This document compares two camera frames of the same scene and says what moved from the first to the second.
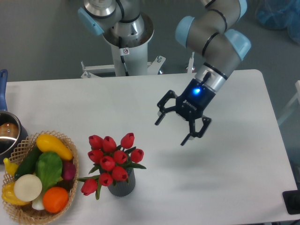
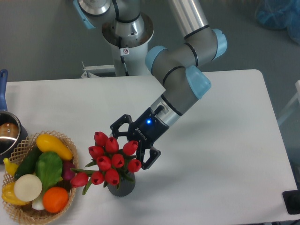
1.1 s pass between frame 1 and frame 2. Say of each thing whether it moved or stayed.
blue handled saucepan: stayed
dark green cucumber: stayed
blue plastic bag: stayed
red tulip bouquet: moved
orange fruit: stayed
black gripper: moved
